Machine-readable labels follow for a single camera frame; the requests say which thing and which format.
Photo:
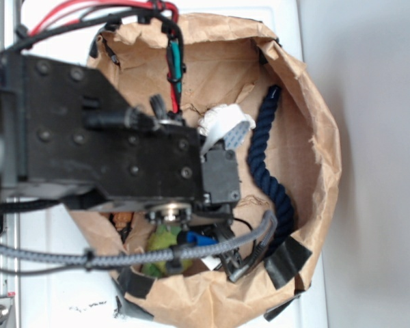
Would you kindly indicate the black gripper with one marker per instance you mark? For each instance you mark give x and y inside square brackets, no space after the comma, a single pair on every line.
[68,136]

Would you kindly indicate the green toy animal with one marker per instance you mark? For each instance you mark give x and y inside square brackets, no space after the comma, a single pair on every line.
[160,240]

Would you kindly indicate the orange toy figure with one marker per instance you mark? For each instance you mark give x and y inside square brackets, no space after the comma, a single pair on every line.
[121,220]

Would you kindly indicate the brown paper bag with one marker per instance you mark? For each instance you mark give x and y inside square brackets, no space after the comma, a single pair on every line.
[290,163]

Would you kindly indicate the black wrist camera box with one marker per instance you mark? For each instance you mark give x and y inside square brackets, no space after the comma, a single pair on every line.
[220,177]

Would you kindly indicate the metal corner bracket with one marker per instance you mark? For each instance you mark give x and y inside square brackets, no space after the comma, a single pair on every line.
[7,312]

